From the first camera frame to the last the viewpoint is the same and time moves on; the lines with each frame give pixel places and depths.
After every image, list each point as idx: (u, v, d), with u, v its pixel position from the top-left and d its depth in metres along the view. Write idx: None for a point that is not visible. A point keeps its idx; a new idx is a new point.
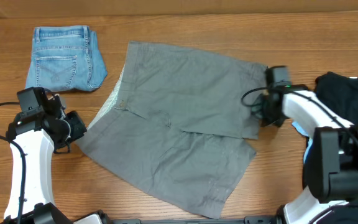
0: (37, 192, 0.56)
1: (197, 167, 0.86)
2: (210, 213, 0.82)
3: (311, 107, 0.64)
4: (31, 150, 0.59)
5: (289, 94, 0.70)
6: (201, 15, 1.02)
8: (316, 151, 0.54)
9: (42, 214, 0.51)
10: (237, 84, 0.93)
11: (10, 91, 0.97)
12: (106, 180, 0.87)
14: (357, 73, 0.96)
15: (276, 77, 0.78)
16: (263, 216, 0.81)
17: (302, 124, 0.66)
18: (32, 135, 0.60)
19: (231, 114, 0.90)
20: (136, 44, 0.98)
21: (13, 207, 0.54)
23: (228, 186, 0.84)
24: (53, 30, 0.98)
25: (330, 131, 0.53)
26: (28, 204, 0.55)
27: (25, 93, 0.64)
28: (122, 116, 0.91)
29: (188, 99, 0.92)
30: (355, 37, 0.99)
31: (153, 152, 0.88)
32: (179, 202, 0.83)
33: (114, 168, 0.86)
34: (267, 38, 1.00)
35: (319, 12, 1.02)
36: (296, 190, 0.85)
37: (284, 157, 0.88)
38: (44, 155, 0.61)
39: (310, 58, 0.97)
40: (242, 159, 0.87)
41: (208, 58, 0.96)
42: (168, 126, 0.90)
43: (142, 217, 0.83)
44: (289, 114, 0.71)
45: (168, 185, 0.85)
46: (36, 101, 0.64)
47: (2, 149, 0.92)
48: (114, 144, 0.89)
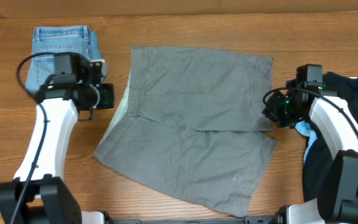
0: (50, 161, 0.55)
1: (218, 165, 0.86)
2: (237, 209, 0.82)
3: (340, 122, 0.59)
4: (54, 117, 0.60)
5: (321, 101, 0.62)
6: (201, 15, 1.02)
8: (334, 172, 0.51)
9: (48, 186, 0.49)
10: (244, 78, 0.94)
11: (9, 91, 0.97)
12: (106, 180, 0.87)
14: (357, 73, 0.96)
15: (309, 75, 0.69)
16: (263, 216, 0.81)
17: (326, 134, 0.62)
18: (59, 104, 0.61)
19: (243, 109, 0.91)
20: (139, 49, 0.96)
21: (24, 168, 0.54)
23: (252, 182, 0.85)
24: (53, 30, 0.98)
25: (355, 158, 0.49)
26: (39, 172, 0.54)
27: (61, 56, 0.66)
28: (135, 122, 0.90)
29: (198, 99, 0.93)
30: (355, 38, 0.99)
31: (171, 154, 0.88)
32: (207, 201, 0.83)
33: (135, 175, 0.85)
34: (267, 38, 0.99)
35: (318, 12, 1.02)
36: (296, 190, 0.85)
37: (284, 157, 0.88)
38: (64, 128, 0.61)
39: (310, 58, 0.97)
40: (264, 152, 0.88)
41: (212, 56, 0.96)
42: (183, 127, 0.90)
43: (142, 217, 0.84)
44: (316, 119, 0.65)
45: (193, 185, 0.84)
46: (71, 68, 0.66)
47: (3, 149, 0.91)
48: (131, 151, 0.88)
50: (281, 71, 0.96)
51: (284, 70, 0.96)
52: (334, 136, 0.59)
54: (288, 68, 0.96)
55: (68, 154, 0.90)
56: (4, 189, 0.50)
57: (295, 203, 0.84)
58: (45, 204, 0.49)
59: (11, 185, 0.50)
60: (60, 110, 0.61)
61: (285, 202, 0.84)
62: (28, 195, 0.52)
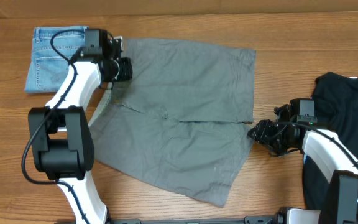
0: (74, 98, 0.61)
1: (199, 155, 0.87)
2: (217, 199, 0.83)
3: (333, 149, 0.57)
4: (82, 73, 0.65)
5: (312, 132, 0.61)
6: (201, 15, 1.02)
8: (332, 193, 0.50)
9: (71, 111, 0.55)
10: (227, 70, 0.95)
11: (9, 91, 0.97)
12: (94, 172, 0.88)
14: (357, 73, 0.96)
15: (301, 108, 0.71)
16: (263, 216, 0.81)
17: (321, 163, 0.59)
18: (88, 65, 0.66)
19: (225, 101, 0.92)
20: (125, 41, 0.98)
21: (53, 99, 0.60)
23: (233, 171, 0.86)
24: (53, 30, 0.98)
25: (352, 176, 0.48)
26: (66, 104, 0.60)
27: (91, 31, 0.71)
28: (117, 112, 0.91)
29: (181, 90, 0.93)
30: (355, 38, 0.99)
31: (153, 144, 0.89)
32: (188, 190, 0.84)
33: (118, 165, 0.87)
34: (268, 38, 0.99)
35: (319, 12, 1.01)
36: (296, 190, 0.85)
37: (284, 157, 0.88)
38: (89, 85, 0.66)
39: (310, 58, 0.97)
40: (244, 142, 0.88)
41: (196, 48, 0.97)
42: (165, 117, 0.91)
43: (142, 217, 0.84)
44: (309, 152, 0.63)
45: (175, 174, 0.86)
46: (99, 42, 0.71)
47: (3, 149, 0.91)
48: (114, 140, 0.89)
50: (281, 71, 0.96)
51: (284, 70, 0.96)
52: (329, 162, 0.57)
54: (288, 68, 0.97)
55: None
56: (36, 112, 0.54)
57: (294, 203, 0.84)
58: (68, 126, 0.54)
59: (42, 108, 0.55)
60: (87, 70, 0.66)
61: (285, 202, 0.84)
62: (51, 125, 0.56)
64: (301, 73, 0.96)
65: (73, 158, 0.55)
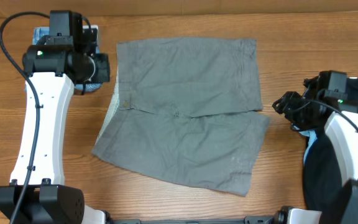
0: (46, 162, 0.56)
1: (216, 148, 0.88)
2: (237, 187, 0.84)
3: None
4: (46, 102, 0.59)
5: (339, 116, 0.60)
6: (201, 15, 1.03)
8: (342, 198, 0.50)
9: (46, 193, 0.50)
10: (230, 62, 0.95)
11: (10, 91, 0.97)
12: (95, 172, 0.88)
14: (357, 73, 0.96)
15: (330, 83, 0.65)
16: (263, 216, 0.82)
17: (339, 152, 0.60)
18: (53, 83, 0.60)
19: (233, 92, 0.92)
20: (124, 45, 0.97)
21: (19, 170, 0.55)
23: (250, 158, 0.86)
24: None
25: None
26: (37, 172, 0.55)
27: (58, 18, 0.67)
28: (128, 116, 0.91)
29: (188, 86, 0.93)
30: (355, 38, 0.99)
31: (169, 142, 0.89)
32: (207, 183, 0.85)
33: (133, 166, 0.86)
34: (267, 38, 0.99)
35: (318, 13, 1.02)
36: (296, 190, 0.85)
37: (284, 157, 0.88)
38: (61, 109, 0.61)
39: (310, 58, 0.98)
40: (257, 129, 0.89)
41: (197, 43, 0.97)
42: (177, 115, 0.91)
43: (143, 217, 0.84)
44: (330, 134, 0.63)
45: (193, 169, 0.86)
46: (68, 30, 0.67)
47: (4, 149, 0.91)
48: (128, 144, 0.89)
50: (281, 71, 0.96)
51: (284, 70, 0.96)
52: (347, 157, 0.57)
54: (288, 68, 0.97)
55: (68, 154, 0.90)
56: (2, 193, 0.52)
57: (295, 203, 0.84)
58: (46, 207, 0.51)
59: (11, 187, 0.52)
60: (52, 88, 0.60)
61: (286, 203, 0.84)
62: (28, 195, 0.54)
64: (301, 73, 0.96)
65: (58, 222, 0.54)
